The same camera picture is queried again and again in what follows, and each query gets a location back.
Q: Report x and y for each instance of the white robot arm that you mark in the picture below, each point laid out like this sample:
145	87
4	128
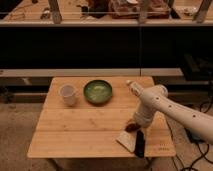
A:
155	99

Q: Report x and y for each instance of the green ceramic bowl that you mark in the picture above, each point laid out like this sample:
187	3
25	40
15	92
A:
97	92

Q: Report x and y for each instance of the black remote control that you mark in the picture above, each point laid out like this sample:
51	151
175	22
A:
140	145

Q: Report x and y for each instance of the white wedge block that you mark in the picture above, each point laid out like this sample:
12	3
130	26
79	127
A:
127	140

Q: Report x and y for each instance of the wooden folding table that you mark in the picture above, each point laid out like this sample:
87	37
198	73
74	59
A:
84	130

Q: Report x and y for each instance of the translucent plastic cup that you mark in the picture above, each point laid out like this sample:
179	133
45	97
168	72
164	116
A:
68	94

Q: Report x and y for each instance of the brown sausage-shaped object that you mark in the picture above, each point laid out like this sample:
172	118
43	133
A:
132	127

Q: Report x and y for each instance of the white tube bottle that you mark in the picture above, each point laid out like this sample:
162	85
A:
134	87

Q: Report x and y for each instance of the long wooden workbench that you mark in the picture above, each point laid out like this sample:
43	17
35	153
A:
49	38

